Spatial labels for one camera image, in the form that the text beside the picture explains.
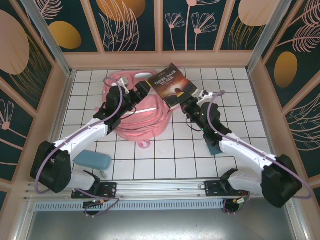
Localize dark sunset cover book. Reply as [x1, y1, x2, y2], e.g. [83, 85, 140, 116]
[147, 62, 200, 111]

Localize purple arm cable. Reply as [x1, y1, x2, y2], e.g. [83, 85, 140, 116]
[34, 76, 126, 218]
[208, 91, 313, 216]

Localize slotted grey cable duct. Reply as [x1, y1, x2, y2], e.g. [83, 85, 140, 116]
[33, 200, 226, 211]

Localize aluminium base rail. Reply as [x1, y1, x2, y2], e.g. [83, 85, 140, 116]
[23, 176, 298, 204]

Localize aluminium corner post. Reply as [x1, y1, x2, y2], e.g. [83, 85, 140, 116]
[21, 0, 77, 77]
[245, 0, 292, 73]

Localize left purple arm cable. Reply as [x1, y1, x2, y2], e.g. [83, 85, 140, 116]
[34, 76, 126, 218]

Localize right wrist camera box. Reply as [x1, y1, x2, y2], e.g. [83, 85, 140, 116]
[198, 89, 216, 103]

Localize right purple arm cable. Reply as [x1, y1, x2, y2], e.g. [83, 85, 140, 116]
[208, 91, 313, 216]

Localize pink student backpack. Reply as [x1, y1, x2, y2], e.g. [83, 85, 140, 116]
[94, 70, 173, 150]

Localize blue pencil case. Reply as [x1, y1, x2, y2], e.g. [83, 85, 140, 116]
[74, 149, 113, 180]

